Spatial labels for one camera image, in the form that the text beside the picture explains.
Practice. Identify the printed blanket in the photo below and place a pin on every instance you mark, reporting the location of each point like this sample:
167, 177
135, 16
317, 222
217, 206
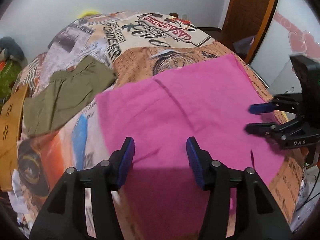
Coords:
140, 50

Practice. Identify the mustard yellow cutout cloth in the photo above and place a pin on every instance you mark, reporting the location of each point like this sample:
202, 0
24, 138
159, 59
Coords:
8, 140

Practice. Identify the grey-purple bag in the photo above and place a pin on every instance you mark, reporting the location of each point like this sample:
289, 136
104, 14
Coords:
245, 45

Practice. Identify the white crumpled cloth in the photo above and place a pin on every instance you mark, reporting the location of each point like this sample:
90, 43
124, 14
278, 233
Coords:
21, 192

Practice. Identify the pink pants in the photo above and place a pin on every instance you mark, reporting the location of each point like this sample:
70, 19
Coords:
175, 110

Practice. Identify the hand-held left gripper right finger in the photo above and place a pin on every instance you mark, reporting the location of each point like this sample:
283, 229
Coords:
195, 160

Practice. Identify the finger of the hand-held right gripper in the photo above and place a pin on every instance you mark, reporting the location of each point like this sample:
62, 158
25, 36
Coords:
260, 128
260, 108

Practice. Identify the yellow round object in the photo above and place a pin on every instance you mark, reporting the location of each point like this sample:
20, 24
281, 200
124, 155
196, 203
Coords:
87, 13

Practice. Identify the grey-blue plush toy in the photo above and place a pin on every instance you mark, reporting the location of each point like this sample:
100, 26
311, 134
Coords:
11, 48

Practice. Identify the pink heart wall sticker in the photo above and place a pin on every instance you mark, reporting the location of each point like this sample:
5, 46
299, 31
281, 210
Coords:
297, 33

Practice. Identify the wooden door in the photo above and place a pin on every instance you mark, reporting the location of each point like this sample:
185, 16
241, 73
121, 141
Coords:
246, 15

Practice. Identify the olive green pants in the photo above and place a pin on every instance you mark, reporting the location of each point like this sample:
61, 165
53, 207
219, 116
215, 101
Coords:
67, 92

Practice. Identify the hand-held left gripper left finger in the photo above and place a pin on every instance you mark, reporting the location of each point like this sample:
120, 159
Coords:
125, 158

